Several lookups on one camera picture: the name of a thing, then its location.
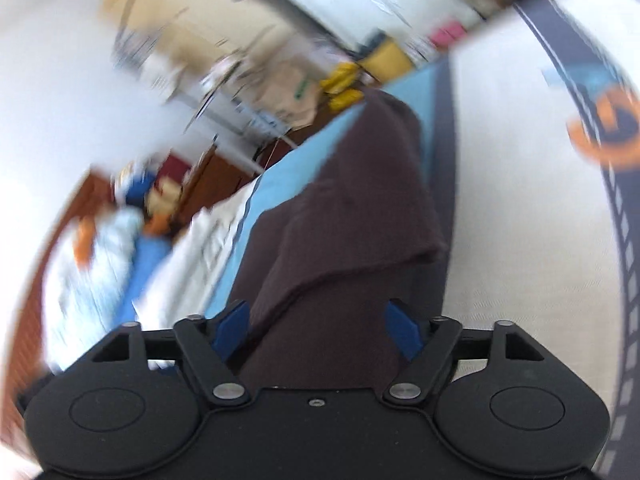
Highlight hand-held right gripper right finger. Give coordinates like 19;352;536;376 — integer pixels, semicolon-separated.
382;298;547;404

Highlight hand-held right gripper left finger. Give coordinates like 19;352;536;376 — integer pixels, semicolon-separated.
89;300;252;407

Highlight brown knitted sweater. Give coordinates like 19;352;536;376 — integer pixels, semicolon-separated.
227;87;451;391

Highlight cream crumpled duvet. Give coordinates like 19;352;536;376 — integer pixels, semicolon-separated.
132;187;258;331

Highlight red box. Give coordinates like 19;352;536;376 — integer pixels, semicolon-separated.
155;155;193;182

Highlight small cardboard box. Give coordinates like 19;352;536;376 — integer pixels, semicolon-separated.
255;57;326;126

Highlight yellow bags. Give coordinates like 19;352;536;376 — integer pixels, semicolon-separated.
320;62;366;111

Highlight yellow bin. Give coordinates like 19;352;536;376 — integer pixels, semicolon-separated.
357;35;426;81

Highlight pink box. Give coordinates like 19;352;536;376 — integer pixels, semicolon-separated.
430;22;468;48

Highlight large cardboard box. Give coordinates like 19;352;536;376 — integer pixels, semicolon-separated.
102;0;281;46

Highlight metal frame table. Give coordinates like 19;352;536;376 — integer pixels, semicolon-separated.
180;35;281;136

